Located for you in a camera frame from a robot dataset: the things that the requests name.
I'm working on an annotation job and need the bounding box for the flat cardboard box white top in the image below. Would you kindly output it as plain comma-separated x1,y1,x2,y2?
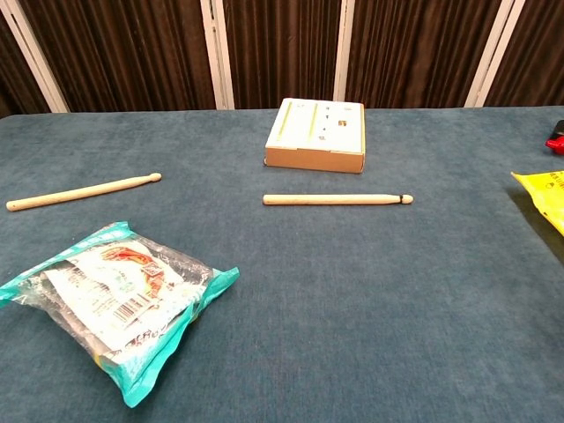
263,97,367,174

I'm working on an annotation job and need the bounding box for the blue velvet table cloth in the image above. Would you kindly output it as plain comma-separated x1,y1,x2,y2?
0,104,564,423

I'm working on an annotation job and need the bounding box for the plain wooden drumstick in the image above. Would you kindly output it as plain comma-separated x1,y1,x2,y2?
5,172,163,212

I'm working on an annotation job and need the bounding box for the brown pleated curtain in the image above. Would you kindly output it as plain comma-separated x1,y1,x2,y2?
0,0,564,118

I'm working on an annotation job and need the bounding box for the white frame post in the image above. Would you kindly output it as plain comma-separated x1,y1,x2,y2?
332,0,356,102
200,0,235,111
464,0,527,108
0,0,71,114

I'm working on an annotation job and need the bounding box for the wooden drumstick with black ring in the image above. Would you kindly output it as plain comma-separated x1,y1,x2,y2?
262,193,415,207

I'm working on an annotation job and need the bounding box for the yellow plastic bag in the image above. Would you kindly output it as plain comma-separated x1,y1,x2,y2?
510,170,564,237

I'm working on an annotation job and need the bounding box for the teal clear snack bag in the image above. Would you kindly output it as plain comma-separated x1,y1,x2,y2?
0,220,241,409

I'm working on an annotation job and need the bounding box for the red and black tool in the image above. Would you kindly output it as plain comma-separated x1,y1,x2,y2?
545,118,564,156

